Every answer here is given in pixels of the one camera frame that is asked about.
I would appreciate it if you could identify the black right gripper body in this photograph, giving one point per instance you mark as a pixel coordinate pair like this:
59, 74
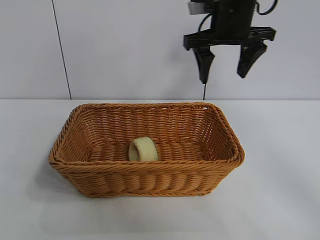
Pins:
232, 22

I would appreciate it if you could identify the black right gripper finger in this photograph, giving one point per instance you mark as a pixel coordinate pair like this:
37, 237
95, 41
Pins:
204, 62
248, 60

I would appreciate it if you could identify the brown wicker basket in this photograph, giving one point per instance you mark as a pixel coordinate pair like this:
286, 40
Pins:
150, 180

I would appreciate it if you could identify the pale yellow egg yolk pastry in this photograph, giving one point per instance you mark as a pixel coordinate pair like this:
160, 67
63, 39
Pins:
147, 150

